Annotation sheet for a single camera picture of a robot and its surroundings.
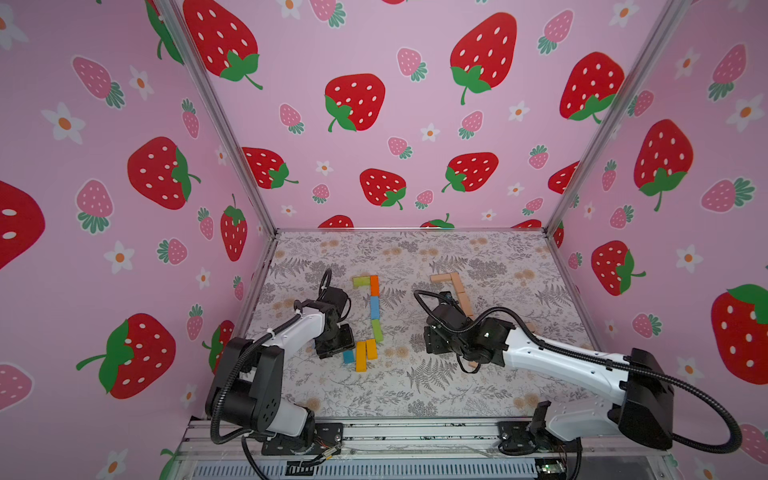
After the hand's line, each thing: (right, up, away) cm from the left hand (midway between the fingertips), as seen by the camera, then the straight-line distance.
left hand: (347, 348), depth 89 cm
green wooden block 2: (+9, +4, +4) cm, 11 cm away
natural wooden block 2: (+37, +19, +16) cm, 44 cm away
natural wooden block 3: (+38, +12, +10) cm, 41 cm away
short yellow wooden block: (+8, -1, 0) cm, 8 cm away
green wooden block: (+2, +19, +15) cm, 25 cm away
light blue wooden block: (+8, +12, +10) cm, 17 cm away
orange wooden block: (+7, +17, +15) cm, 24 cm away
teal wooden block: (0, -2, -2) cm, 3 cm away
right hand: (+24, +6, -10) cm, 26 cm away
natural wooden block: (+31, +20, +19) cm, 42 cm away
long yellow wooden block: (+4, -2, -1) cm, 5 cm away
